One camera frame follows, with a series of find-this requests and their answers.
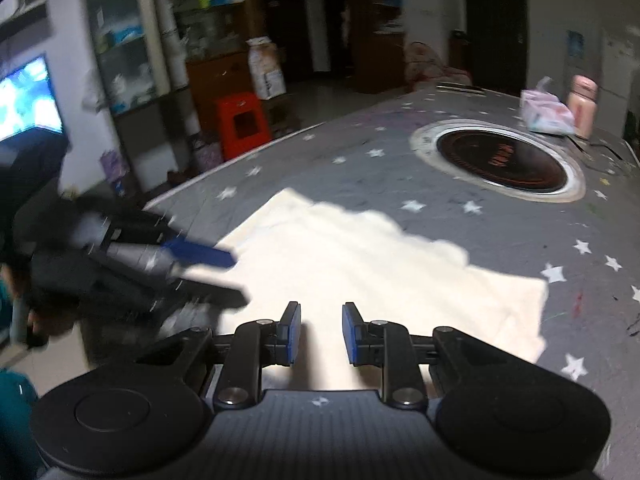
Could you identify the white garment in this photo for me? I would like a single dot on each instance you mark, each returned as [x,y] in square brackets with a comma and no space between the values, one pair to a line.
[375,270]

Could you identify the dark door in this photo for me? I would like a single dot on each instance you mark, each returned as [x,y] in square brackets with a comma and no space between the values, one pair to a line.
[495,30]

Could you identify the purple patterned bag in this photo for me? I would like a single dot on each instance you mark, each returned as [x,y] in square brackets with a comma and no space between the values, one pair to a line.
[112,170]

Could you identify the white glass display cabinet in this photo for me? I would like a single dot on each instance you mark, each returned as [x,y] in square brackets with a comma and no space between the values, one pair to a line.
[125,50]

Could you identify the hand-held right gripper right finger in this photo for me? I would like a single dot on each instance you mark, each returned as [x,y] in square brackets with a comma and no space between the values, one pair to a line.
[350,335]

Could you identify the red plastic stool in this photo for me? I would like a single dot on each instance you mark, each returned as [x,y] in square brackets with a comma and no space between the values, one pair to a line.
[242,127]

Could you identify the wooden cabinet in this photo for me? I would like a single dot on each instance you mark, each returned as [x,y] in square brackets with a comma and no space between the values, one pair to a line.
[215,75]

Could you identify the pink bottle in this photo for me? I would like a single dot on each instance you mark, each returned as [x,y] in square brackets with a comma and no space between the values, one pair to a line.
[582,105]

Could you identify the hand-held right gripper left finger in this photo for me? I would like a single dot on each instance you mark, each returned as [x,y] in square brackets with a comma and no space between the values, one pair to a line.
[295,332]

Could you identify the television screen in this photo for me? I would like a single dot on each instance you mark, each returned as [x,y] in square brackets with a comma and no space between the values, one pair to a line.
[27,97]

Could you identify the clear plastic bag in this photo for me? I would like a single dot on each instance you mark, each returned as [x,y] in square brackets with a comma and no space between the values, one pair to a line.
[545,112]

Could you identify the blue wall poster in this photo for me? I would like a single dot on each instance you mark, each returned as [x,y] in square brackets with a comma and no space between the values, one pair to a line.
[576,43]

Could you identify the grey star-print tablecloth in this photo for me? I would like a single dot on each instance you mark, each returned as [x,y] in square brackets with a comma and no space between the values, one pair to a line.
[350,180]

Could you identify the round black induction hob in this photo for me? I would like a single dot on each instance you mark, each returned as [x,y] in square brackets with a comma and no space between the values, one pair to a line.
[500,160]

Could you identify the white printed sack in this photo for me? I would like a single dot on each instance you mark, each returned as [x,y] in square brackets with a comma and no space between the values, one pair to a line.
[267,72]

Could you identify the brown wooden shelf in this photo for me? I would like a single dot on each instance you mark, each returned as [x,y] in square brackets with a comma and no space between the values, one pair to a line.
[377,20]

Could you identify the white fridge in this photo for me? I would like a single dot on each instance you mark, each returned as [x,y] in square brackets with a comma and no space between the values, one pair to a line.
[620,65]

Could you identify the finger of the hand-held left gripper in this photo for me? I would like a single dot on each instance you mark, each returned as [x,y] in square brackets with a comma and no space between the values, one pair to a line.
[200,254]
[215,295]

